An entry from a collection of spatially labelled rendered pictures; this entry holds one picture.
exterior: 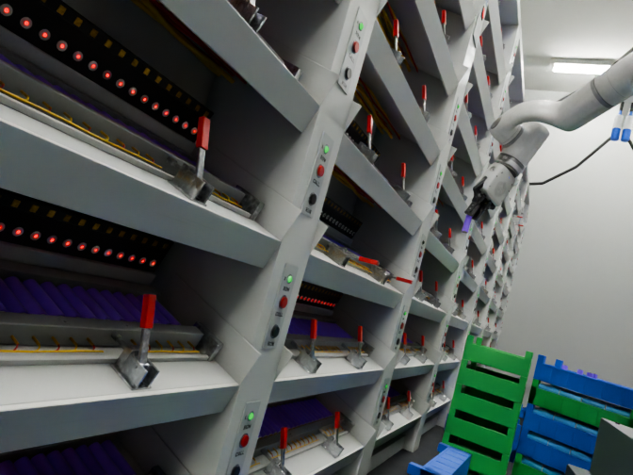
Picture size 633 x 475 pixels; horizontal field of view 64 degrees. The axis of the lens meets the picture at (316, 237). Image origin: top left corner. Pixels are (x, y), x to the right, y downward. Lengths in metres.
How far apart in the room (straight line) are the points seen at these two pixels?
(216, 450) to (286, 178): 0.38
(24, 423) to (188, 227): 0.22
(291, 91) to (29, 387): 0.44
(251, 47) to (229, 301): 0.33
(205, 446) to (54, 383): 0.29
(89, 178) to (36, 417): 0.20
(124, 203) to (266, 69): 0.24
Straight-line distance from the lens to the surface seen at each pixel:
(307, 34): 0.80
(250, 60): 0.60
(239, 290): 0.71
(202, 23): 0.54
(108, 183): 0.46
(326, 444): 1.21
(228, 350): 0.71
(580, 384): 1.80
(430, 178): 1.39
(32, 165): 0.42
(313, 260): 0.79
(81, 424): 0.53
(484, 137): 2.17
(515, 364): 1.74
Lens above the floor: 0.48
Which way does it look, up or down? 6 degrees up
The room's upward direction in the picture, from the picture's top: 16 degrees clockwise
